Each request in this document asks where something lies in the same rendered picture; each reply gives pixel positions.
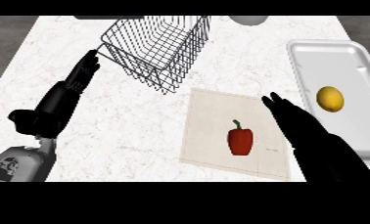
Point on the yellow lemon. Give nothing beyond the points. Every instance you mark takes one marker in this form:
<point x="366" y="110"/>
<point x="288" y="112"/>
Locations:
<point x="331" y="99"/>

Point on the beige placemat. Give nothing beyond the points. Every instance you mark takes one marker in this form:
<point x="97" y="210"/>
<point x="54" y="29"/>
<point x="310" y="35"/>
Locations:
<point x="217" y="126"/>

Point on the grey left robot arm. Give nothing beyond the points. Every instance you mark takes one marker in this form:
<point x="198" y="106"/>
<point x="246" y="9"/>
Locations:
<point x="27" y="162"/>

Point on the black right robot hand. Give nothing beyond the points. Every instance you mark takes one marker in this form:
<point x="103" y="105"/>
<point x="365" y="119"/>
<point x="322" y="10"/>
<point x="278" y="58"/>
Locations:
<point x="313" y="136"/>

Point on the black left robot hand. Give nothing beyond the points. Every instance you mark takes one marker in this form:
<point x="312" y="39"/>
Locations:
<point x="60" y="104"/>

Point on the pale grey round object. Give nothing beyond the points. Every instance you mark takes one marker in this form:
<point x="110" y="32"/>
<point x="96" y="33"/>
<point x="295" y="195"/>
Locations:
<point x="248" y="20"/>

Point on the red bell pepper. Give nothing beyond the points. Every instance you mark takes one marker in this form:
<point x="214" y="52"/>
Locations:
<point x="241" y="140"/>

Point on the white tray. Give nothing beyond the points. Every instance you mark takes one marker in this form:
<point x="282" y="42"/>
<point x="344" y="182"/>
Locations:
<point x="332" y="81"/>

